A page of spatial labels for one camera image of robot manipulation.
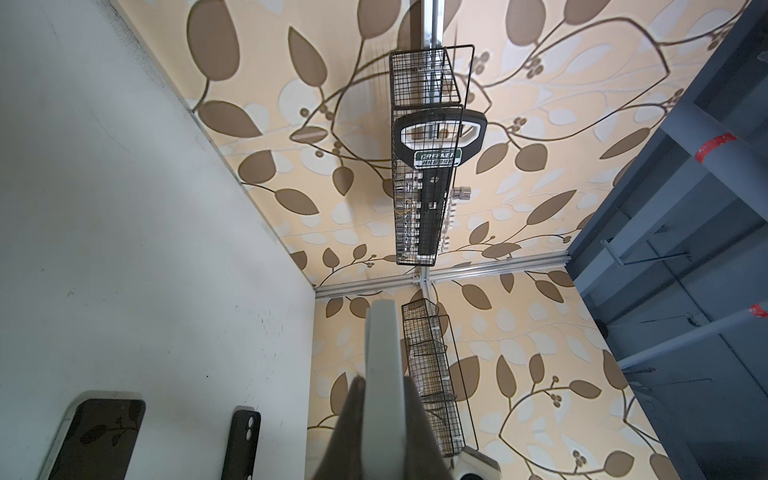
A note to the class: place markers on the right wire basket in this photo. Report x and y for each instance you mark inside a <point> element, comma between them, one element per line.
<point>428,338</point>

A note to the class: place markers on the black phone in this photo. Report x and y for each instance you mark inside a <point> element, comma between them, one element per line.
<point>96,437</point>

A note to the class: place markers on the wire basket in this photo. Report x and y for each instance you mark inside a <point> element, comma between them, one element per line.
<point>428,338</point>
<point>428,79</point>

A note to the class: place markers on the grey metal cabinet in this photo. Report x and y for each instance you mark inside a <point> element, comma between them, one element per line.
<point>673,267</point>

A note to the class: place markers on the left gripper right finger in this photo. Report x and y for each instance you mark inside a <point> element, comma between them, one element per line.
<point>423,458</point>

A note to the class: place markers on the black phone case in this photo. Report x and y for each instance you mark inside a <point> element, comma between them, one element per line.
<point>240,454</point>

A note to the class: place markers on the black smartphone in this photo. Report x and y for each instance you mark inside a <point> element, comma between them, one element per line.
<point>383,434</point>

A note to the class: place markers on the back wire basket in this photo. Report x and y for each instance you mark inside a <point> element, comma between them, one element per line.
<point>428,79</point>

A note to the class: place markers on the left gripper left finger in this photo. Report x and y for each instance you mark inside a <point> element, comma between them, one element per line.
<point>342,459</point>

